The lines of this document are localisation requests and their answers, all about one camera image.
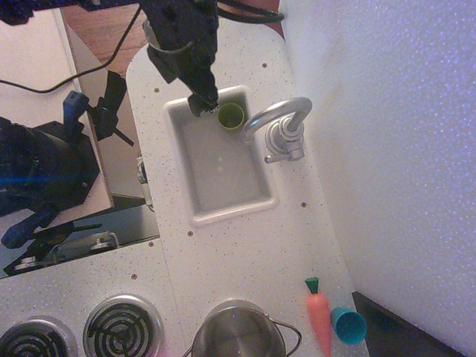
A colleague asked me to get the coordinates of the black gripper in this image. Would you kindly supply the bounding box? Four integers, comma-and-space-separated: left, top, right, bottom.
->
139, 1, 219, 117

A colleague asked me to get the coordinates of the blue clamp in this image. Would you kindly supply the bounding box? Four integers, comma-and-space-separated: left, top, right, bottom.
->
1, 207, 59, 249
62, 91, 89, 141

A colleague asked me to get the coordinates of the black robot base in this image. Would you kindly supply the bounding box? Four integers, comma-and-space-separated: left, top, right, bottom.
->
1, 118, 100, 216

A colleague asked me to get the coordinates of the blue clamp lower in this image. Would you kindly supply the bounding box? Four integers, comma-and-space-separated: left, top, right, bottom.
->
1, 207, 59, 249

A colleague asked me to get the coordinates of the left black stove burner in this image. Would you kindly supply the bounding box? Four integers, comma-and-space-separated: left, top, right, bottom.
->
1, 316, 78, 356

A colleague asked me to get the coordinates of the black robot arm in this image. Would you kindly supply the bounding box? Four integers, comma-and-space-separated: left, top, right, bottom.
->
1, 0, 219, 116

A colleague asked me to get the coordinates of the blue clamp upper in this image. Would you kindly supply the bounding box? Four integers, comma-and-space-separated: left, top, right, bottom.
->
62, 91, 89, 141

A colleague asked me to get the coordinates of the thin black cable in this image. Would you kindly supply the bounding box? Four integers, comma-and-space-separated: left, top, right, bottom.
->
0, 3, 144, 94

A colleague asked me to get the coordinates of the stainless steel pot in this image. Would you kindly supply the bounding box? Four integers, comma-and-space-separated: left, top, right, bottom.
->
184, 300, 302, 356

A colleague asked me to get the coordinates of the green plastic cup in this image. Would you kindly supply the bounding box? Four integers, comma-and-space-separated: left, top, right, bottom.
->
217, 103, 245, 131

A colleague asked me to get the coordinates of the right black stove burner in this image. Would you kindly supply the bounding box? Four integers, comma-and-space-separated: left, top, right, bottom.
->
83, 294, 164, 356

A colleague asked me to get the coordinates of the orange toy carrot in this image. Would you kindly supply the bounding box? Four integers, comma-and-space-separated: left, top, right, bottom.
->
305, 277, 332, 356

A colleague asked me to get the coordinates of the black stove burner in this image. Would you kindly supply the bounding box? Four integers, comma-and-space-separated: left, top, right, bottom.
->
83, 294, 164, 356
1, 316, 78, 356

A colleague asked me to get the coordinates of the thick black cable bundle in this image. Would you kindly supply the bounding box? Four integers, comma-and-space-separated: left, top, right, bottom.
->
215, 0, 286, 24

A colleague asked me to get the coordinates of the white toy sink basin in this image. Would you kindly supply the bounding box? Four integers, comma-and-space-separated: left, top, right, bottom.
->
162, 98, 279, 226

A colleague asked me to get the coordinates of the silver toy faucet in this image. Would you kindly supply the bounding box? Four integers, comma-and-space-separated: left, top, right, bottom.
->
241, 97, 312, 164

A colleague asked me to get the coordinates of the teal plastic cup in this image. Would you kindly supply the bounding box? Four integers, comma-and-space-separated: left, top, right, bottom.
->
331, 306, 367, 345

